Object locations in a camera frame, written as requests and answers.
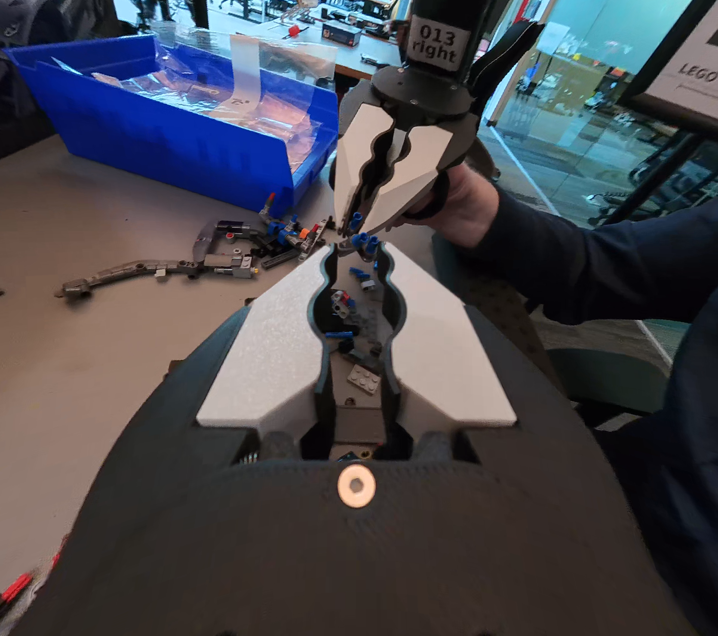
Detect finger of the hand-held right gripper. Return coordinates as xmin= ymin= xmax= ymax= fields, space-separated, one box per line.
xmin=358 ymin=126 xmax=455 ymax=234
xmin=334 ymin=102 xmax=395 ymax=237

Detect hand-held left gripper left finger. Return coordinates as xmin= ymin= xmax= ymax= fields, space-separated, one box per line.
xmin=196 ymin=243 xmax=338 ymax=460

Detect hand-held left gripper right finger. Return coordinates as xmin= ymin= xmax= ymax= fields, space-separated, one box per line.
xmin=378 ymin=242 xmax=518 ymax=460

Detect dark grey lego connector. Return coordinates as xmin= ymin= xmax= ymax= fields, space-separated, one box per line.
xmin=337 ymin=229 xmax=383 ymax=262

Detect lego car chassis assembly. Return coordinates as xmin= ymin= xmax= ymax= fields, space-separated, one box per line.
xmin=0 ymin=552 xmax=62 ymax=614

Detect person's right forearm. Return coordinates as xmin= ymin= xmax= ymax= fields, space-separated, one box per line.
xmin=466 ymin=187 xmax=718 ymax=325

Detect light grey studded lego plate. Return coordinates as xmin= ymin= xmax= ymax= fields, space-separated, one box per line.
xmin=347 ymin=364 xmax=383 ymax=396

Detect scattered loose lego pieces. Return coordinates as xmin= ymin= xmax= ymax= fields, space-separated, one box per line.
xmin=255 ymin=193 xmax=393 ymax=396

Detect person's right hand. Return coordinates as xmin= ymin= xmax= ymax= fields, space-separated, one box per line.
xmin=436 ymin=166 xmax=500 ymax=250

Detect background workbench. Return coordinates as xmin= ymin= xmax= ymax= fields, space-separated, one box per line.
xmin=208 ymin=2 xmax=405 ymax=82

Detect empty clear plastic bags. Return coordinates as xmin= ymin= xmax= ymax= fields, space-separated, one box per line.
xmin=53 ymin=27 xmax=337 ymax=160

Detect black box orange label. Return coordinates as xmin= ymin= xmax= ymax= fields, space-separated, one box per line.
xmin=321 ymin=22 xmax=361 ymax=49

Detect blue bin holding plastic bags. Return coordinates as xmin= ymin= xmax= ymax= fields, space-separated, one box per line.
xmin=3 ymin=33 xmax=340 ymax=219

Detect person's torso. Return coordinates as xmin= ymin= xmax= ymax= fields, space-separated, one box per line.
xmin=606 ymin=277 xmax=718 ymax=636

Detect framed marker poster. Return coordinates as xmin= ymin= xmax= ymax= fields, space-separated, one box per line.
xmin=617 ymin=0 xmax=718 ymax=129

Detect grey lego cylinder bracket assembly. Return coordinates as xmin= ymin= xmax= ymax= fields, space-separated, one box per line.
xmin=192 ymin=220 xmax=259 ymax=280

